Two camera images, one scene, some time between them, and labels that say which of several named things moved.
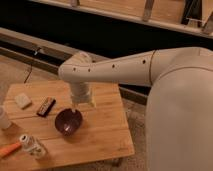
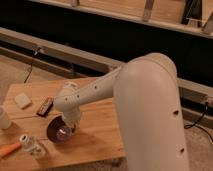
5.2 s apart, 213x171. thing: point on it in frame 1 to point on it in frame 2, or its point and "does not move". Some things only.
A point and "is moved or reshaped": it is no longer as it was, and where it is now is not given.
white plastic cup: (5, 121) does not move
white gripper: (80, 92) to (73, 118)
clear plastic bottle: (32, 145) does not move
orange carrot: (4, 151) does not move
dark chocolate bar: (46, 106) does not move
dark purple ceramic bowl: (68, 121) is moved or reshaped
